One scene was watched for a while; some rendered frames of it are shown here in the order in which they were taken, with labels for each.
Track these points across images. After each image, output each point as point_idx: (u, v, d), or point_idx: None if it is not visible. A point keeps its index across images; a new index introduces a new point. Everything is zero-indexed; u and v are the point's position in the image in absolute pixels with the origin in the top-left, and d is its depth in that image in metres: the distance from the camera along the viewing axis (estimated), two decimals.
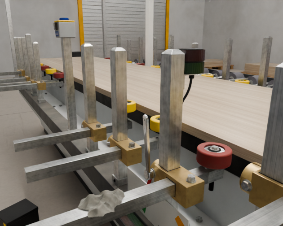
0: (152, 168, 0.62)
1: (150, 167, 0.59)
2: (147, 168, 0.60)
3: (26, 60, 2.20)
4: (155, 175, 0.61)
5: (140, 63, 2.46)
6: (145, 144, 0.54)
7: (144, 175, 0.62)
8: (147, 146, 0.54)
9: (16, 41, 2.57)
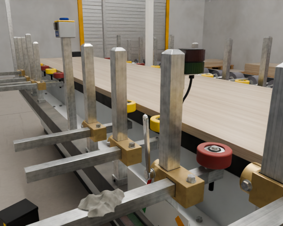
0: (152, 168, 0.62)
1: (150, 167, 0.59)
2: (147, 168, 0.60)
3: (26, 60, 2.20)
4: (155, 175, 0.61)
5: (140, 63, 2.46)
6: (145, 144, 0.54)
7: (144, 175, 0.62)
8: (147, 146, 0.54)
9: (16, 41, 2.57)
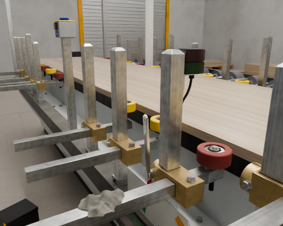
0: (152, 168, 0.62)
1: (150, 167, 0.59)
2: (147, 168, 0.60)
3: (26, 60, 2.20)
4: (155, 175, 0.61)
5: (140, 63, 2.46)
6: (145, 144, 0.54)
7: (144, 175, 0.62)
8: (147, 146, 0.54)
9: (16, 41, 2.57)
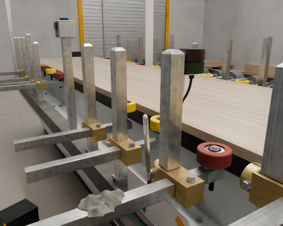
0: (152, 168, 0.62)
1: (150, 167, 0.59)
2: (147, 168, 0.60)
3: (26, 60, 2.20)
4: (155, 175, 0.61)
5: (140, 63, 2.46)
6: (145, 144, 0.54)
7: (144, 175, 0.62)
8: (147, 146, 0.54)
9: (16, 41, 2.57)
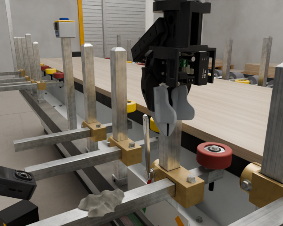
0: (152, 168, 0.62)
1: (150, 167, 0.59)
2: (147, 168, 0.60)
3: (26, 60, 2.20)
4: (155, 175, 0.61)
5: (140, 63, 2.46)
6: (145, 144, 0.54)
7: (144, 175, 0.62)
8: (147, 146, 0.54)
9: (16, 41, 2.57)
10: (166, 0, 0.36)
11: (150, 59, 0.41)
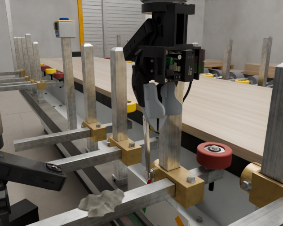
0: (152, 168, 0.62)
1: (150, 167, 0.59)
2: (147, 168, 0.60)
3: (26, 60, 2.20)
4: (155, 175, 0.61)
5: None
6: (145, 144, 0.54)
7: (144, 175, 0.62)
8: (147, 146, 0.54)
9: (16, 41, 2.57)
10: (153, 2, 0.38)
11: (140, 58, 0.43)
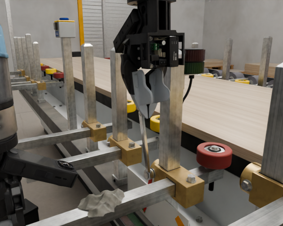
0: (151, 168, 0.62)
1: (149, 167, 0.60)
2: (147, 167, 0.60)
3: (26, 60, 2.20)
4: (155, 175, 0.61)
5: None
6: (143, 141, 0.55)
7: (144, 175, 0.62)
8: (144, 143, 0.55)
9: (16, 41, 2.57)
10: None
11: (128, 46, 0.45)
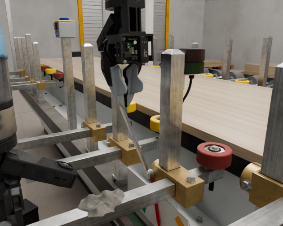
0: (150, 168, 0.62)
1: (146, 163, 0.61)
2: (143, 165, 0.61)
3: (26, 60, 2.20)
4: (154, 172, 0.61)
5: None
6: (130, 133, 0.59)
7: (145, 176, 0.61)
8: (132, 135, 0.59)
9: (16, 41, 2.57)
10: None
11: (107, 45, 0.53)
